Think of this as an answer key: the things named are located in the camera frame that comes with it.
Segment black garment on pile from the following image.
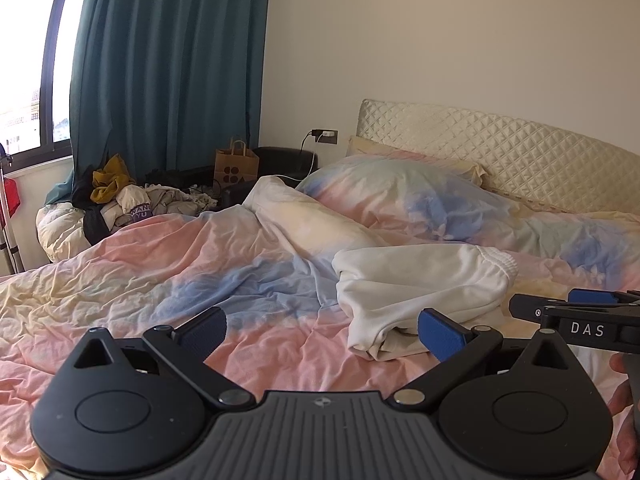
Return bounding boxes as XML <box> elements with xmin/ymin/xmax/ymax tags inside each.
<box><xmin>72</xmin><ymin>166</ymin><xmax>111</xmax><ymax>246</ymax></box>

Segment white charging cable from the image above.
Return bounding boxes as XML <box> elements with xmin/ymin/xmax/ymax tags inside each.
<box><xmin>271</xmin><ymin>131</ymin><xmax>324</xmax><ymax>183</ymax></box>

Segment tie-dye pastel pillow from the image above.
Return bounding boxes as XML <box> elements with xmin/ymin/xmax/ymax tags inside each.
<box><xmin>296</xmin><ymin>155</ymin><xmax>518</xmax><ymax>242</ymax></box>

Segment mustard yellow garment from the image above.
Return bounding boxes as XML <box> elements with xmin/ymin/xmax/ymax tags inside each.
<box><xmin>90</xmin><ymin>154</ymin><xmax>136</xmax><ymax>205</ymax></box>

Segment cream white sweatpants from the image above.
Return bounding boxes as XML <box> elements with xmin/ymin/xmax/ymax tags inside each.
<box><xmin>332</xmin><ymin>243</ymin><xmax>518</xmax><ymax>361</ymax></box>

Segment white puffy comforter bundle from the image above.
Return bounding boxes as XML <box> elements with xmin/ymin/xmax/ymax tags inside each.
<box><xmin>36</xmin><ymin>202</ymin><xmax>91</xmax><ymax>263</ymax></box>

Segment silver black tripod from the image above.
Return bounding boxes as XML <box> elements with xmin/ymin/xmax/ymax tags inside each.
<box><xmin>0</xmin><ymin>146</ymin><xmax>25</xmax><ymax>274</ymax></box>

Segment black framed window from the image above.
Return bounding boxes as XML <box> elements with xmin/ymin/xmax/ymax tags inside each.
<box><xmin>1</xmin><ymin>0</ymin><xmax>84</xmax><ymax>171</ymax></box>

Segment right teal curtain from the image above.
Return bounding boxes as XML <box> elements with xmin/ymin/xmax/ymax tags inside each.
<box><xmin>70</xmin><ymin>0</ymin><xmax>268</xmax><ymax>179</ymax></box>

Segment pink pastel duvet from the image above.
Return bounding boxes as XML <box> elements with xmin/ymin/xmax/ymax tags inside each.
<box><xmin>1</xmin><ymin>178</ymin><xmax>639</xmax><ymax>479</ymax></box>

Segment brown paper bag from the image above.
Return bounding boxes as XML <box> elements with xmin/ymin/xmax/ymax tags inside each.
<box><xmin>214</xmin><ymin>140</ymin><xmax>259</xmax><ymax>188</ymax></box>

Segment wall power socket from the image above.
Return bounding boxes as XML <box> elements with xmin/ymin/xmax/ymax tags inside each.
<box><xmin>310</xmin><ymin>129</ymin><xmax>338</xmax><ymax>145</ymax></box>

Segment white purple print garment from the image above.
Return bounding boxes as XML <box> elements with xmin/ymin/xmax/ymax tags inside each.
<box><xmin>101</xmin><ymin>184</ymin><xmax>153</xmax><ymax>232</ymax></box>

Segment grey wrinkled garment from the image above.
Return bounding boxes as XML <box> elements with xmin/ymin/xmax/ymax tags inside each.
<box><xmin>143</xmin><ymin>184</ymin><xmax>217</xmax><ymax>217</ymax></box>

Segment red cloth on tripod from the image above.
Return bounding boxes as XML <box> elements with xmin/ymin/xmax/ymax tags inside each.
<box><xmin>3</xmin><ymin>179</ymin><xmax>21</xmax><ymax>217</ymax></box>

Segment black armchair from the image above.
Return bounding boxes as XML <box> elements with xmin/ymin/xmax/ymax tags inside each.
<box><xmin>143</xmin><ymin>146</ymin><xmax>318</xmax><ymax>210</ymax></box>

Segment quilted cream headboard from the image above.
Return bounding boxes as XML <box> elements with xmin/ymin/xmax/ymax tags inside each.
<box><xmin>356</xmin><ymin>99</ymin><xmax>639</xmax><ymax>214</ymax></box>

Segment person right hand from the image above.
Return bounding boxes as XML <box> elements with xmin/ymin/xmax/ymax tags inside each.
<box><xmin>608</xmin><ymin>353</ymin><xmax>638</xmax><ymax>474</ymax></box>

